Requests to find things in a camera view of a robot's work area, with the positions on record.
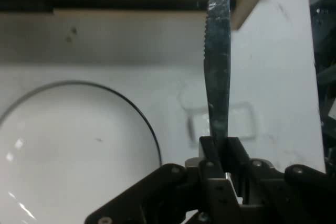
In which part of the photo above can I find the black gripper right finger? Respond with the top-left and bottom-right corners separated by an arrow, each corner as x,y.
225,137 -> 336,224

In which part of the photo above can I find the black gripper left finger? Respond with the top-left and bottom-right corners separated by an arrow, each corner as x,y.
85,136 -> 227,224

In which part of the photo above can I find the white plate with black rim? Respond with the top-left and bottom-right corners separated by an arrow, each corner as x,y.
0,80 -> 162,224

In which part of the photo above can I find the black object on floor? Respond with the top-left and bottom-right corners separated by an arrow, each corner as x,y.
309,0 -> 336,156

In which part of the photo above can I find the white ceramic cutlery rest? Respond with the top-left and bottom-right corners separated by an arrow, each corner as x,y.
180,83 -> 259,147

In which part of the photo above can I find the silver serrated table knife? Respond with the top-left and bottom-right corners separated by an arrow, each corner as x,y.
203,0 -> 232,143

